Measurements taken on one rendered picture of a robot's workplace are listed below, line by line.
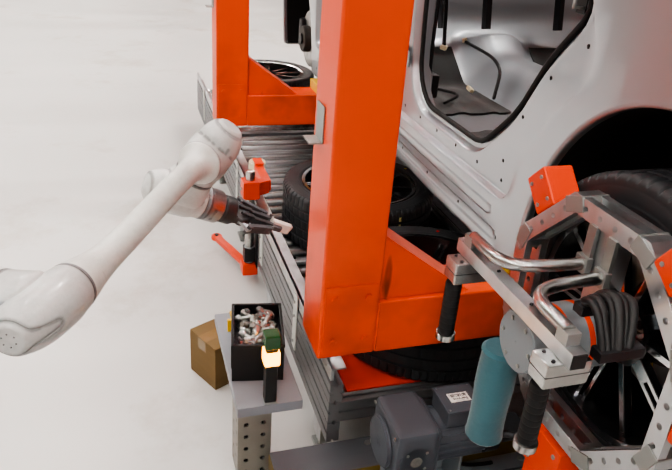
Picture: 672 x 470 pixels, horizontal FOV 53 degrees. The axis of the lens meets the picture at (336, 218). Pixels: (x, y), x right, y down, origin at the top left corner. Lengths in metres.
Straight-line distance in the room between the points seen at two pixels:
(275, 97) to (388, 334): 1.94
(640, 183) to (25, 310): 1.14
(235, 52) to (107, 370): 1.63
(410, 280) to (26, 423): 1.38
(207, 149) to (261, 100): 1.95
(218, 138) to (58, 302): 0.55
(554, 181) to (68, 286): 1.00
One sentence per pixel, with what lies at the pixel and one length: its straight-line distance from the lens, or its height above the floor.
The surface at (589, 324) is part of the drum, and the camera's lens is 1.42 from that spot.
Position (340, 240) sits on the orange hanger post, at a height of 0.87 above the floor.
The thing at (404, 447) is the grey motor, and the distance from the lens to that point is 1.81.
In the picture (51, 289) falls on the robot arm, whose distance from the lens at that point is 1.26.
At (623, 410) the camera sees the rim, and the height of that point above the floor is 0.69.
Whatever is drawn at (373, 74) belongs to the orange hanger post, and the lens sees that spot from 1.50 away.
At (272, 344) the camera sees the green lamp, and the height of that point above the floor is 0.64.
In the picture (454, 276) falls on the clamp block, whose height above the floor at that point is 0.92.
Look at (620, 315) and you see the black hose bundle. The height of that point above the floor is 1.03.
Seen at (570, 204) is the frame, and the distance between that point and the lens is 1.45.
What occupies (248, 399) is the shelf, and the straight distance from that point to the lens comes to 1.79.
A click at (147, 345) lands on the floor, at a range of 2.76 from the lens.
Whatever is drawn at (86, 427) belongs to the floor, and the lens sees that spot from 2.45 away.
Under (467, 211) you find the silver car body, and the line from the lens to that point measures 2.06.
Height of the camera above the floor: 1.63
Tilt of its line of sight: 26 degrees down
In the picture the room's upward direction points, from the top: 5 degrees clockwise
